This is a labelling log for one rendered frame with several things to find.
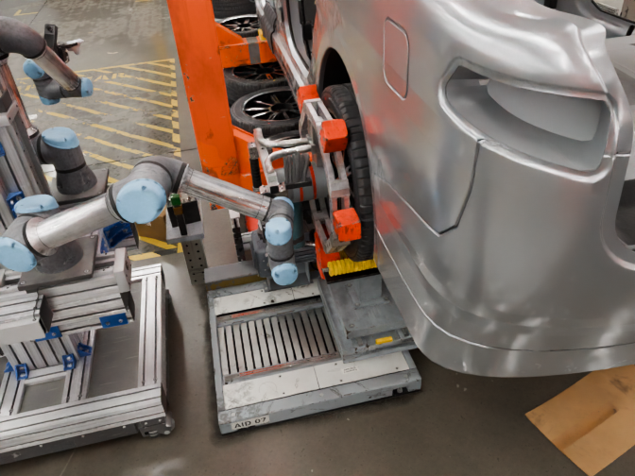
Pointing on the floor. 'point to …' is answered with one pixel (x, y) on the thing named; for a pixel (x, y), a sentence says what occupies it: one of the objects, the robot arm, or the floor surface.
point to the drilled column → (195, 260)
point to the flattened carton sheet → (592, 418)
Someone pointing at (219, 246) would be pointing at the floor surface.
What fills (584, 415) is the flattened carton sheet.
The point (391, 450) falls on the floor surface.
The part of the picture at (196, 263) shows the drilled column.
